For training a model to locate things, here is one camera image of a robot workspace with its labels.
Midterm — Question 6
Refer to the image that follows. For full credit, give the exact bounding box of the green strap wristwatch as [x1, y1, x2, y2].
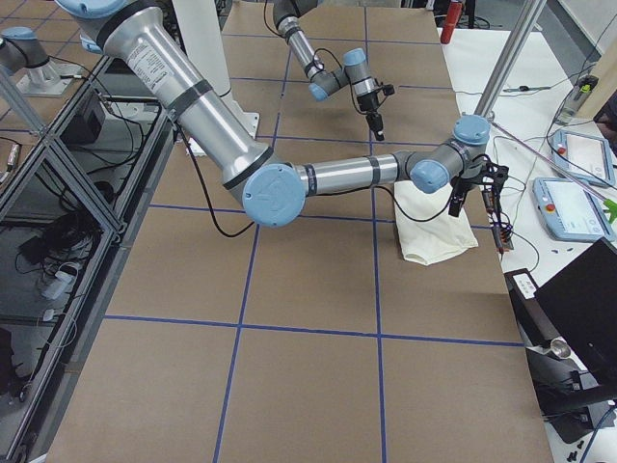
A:
[503, 85, 551, 94]

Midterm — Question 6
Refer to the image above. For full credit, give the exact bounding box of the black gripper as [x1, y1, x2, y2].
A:
[448, 174, 482, 218]
[356, 91, 385, 141]

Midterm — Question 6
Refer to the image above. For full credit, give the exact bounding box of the aluminium frame post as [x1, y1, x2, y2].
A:
[474, 0, 547, 119]

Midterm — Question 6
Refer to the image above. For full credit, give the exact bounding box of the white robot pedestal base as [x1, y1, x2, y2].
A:
[172, 0, 259, 137]

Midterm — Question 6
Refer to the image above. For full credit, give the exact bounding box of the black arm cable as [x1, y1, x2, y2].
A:
[166, 110, 459, 238]

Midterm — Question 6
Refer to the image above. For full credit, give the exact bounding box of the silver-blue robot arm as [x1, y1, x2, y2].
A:
[59, 1, 490, 228]
[273, 0, 394, 141]

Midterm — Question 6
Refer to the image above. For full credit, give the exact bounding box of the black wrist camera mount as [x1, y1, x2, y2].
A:
[378, 83, 395, 98]
[482, 162, 509, 193]

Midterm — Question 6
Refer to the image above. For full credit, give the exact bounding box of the far teach pendant tablet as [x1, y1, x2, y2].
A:
[549, 129, 616, 187]

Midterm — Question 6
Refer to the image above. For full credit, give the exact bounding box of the cream long-sleeve cat shirt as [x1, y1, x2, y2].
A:
[394, 181, 478, 266]

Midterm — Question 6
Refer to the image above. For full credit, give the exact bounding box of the black labelled box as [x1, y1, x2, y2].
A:
[504, 268, 560, 356]

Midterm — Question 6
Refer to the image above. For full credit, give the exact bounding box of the teach pendant tablet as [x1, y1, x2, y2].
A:
[532, 177, 616, 242]
[549, 129, 616, 187]

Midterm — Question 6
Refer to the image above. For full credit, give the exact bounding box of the red cylinder bottle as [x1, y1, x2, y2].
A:
[440, 0, 464, 44]

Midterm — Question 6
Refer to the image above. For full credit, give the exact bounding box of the black monitor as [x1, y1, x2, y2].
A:
[535, 238, 616, 383]

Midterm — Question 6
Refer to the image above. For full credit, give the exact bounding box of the near teach pendant tablet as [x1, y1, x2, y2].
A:
[532, 177, 616, 242]

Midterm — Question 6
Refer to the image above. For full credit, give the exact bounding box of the clear water bottle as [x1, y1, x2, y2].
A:
[554, 74, 599, 126]

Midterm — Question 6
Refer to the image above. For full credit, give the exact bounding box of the long reacher grabber stick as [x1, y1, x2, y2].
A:
[490, 121, 617, 224]

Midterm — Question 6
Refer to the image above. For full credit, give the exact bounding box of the orange black electronics board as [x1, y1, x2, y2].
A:
[481, 188, 501, 215]
[491, 223, 514, 255]

